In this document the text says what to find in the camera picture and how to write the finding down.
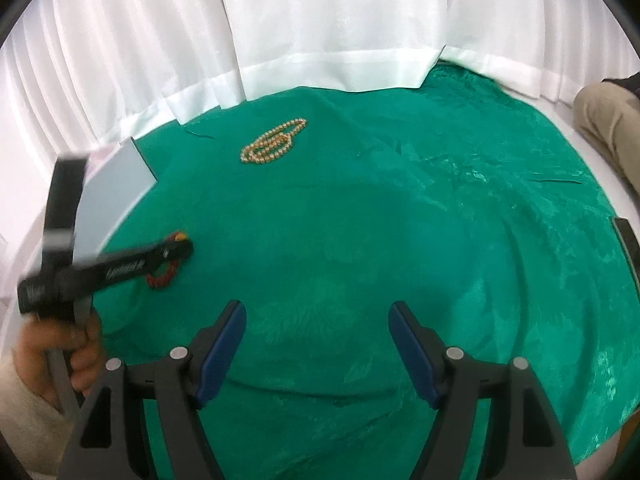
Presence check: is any person's left hand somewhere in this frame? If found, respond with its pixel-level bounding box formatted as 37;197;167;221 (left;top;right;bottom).
12;307;108;405

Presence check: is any white flat board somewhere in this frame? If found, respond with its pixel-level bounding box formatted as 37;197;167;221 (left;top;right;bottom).
42;139;160;321

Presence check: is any pink sheet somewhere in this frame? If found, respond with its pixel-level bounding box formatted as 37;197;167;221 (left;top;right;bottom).
85;144;123;166

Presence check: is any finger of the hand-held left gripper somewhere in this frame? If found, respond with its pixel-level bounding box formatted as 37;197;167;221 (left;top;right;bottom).
142;237;195;273

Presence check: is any gold bead necklace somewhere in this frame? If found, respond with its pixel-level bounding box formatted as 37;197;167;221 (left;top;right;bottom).
240;118;308;164

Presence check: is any green table cloth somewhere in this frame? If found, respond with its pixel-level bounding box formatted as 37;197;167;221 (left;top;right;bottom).
90;60;640;480

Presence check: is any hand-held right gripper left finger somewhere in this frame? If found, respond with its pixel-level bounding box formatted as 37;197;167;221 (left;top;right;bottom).
59;300;247;480

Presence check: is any white curtain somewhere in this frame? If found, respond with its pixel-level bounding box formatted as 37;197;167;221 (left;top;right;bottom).
0;0;640;281

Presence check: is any person's left forearm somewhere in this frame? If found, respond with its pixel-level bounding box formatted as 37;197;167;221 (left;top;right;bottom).
0;350;76;476

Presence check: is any red bead bracelet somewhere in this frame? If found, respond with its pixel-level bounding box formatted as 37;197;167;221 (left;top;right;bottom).
145;230;190;291

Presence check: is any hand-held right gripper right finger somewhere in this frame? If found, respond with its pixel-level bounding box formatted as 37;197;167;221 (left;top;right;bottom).
389;301;577;480

